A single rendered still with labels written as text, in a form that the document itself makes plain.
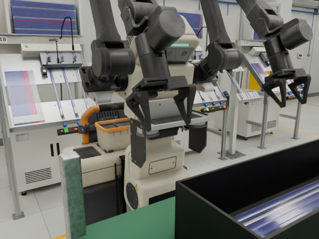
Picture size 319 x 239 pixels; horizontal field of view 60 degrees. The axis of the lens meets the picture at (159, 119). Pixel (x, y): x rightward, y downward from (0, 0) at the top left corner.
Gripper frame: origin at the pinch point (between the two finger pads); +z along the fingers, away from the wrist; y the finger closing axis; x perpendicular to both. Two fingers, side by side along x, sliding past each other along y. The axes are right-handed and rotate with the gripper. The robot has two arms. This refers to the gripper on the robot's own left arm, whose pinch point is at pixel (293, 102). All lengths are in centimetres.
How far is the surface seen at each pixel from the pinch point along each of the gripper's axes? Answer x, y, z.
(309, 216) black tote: -24, -40, 19
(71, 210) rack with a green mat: 2, -64, 12
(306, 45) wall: 326, 614, -191
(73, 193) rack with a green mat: 0, -64, 9
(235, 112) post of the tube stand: 186, 169, -28
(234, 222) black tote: -20, -49, 17
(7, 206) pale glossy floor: 223, -75, 14
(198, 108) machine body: 207, 133, -43
